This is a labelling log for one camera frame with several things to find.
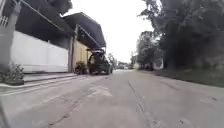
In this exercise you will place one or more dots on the dark tricycle vehicle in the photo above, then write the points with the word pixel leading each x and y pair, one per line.
pixel 98 61

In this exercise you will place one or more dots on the building with dark canopy roof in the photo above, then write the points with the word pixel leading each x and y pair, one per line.
pixel 85 36

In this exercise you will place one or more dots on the white wall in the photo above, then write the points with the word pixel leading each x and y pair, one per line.
pixel 40 55

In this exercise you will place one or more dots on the potted bush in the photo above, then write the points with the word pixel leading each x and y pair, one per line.
pixel 13 74

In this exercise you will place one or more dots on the concrete pavement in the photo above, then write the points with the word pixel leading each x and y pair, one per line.
pixel 43 79

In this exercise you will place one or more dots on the pale pillar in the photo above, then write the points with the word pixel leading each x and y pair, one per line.
pixel 7 36

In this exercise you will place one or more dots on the grass verge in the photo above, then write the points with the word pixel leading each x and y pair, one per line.
pixel 193 76

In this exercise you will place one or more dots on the row of trees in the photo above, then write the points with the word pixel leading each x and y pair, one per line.
pixel 183 33

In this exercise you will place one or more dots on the grey concrete road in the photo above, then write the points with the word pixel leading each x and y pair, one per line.
pixel 116 103

